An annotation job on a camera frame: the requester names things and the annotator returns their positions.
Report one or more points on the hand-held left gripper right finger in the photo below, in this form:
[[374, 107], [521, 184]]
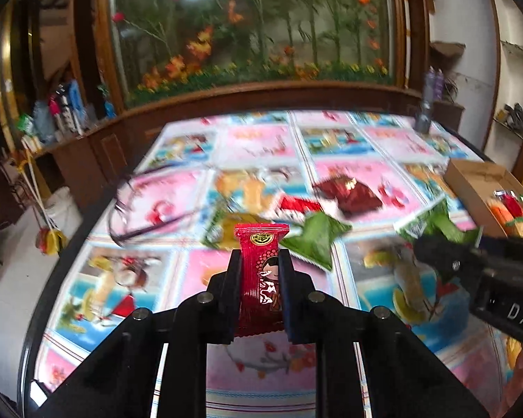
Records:
[[287, 300]]

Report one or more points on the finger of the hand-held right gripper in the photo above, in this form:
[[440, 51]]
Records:
[[449, 261]]

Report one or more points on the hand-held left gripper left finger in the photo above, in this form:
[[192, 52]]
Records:
[[234, 300]]

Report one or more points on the red cartoon snack packet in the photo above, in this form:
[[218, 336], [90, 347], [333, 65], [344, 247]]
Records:
[[261, 278]]

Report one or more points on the green white snack packet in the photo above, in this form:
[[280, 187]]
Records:
[[436, 222]]

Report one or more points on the cardboard box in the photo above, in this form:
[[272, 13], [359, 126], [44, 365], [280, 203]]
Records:
[[466, 183]]

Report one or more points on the green triangular snack packet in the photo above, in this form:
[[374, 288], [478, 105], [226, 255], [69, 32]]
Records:
[[316, 237]]

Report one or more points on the orange snack packet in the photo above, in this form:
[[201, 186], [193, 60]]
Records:
[[499, 211]]

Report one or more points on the red snack packet gold label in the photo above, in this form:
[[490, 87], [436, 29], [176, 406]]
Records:
[[511, 203]]

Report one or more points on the yellow green snack packet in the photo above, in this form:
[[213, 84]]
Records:
[[239, 215]]

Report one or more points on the red white snack packet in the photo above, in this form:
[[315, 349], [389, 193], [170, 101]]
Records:
[[296, 207]]

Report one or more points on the dark red snack packet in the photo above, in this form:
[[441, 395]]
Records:
[[351, 193]]

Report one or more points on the dark eyeglasses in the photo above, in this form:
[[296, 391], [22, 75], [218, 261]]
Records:
[[126, 222]]

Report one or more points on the grey flashlight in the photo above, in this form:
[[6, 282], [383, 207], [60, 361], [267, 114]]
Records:
[[423, 117]]

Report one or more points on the purple spray can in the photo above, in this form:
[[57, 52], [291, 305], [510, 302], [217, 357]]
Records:
[[439, 85], [429, 85]]

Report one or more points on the broom with yellow red head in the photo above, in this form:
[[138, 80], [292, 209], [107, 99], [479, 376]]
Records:
[[52, 241]]

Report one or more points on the white bucket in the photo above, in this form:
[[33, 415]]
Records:
[[62, 211]]

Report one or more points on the brown wooden slab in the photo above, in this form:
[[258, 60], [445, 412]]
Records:
[[446, 48]]

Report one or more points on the cyan bottle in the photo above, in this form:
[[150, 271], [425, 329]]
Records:
[[107, 102]]

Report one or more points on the blue white packet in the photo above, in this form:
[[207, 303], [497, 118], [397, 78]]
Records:
[[75, 104]]

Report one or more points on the black white packet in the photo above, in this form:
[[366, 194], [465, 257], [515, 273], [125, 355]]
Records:
[[60, 109]]

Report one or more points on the blue plastic bottle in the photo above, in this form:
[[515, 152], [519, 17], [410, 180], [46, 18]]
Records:
[[43, 122]]

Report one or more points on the green packet on stick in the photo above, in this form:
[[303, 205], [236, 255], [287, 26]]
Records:
[[25, 124]]

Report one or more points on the glass flower display case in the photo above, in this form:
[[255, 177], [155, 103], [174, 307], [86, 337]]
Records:
[[252, 26]]

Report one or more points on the tools on wall shelf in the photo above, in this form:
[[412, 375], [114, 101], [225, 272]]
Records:
[[512, 115]]

